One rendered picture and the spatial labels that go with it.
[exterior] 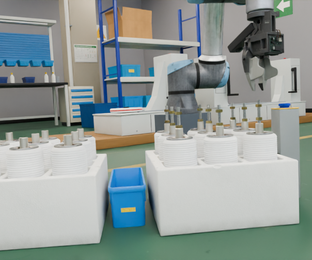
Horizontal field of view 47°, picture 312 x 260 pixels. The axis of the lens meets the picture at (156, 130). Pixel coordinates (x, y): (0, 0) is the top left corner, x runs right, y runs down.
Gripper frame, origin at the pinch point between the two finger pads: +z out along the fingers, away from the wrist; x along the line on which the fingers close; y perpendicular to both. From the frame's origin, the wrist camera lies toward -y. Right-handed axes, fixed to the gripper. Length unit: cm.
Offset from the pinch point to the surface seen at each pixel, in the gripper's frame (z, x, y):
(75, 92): -19, 149, -531
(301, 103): 16, 314, -201
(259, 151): 18.3, -3.6, 3.7
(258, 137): 14.5, -3.8, 3.4
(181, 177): 23.2, -25.6, -3.8
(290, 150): 22.2, 22.7, -5.4
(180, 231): 37.9, -26.6, -4.3
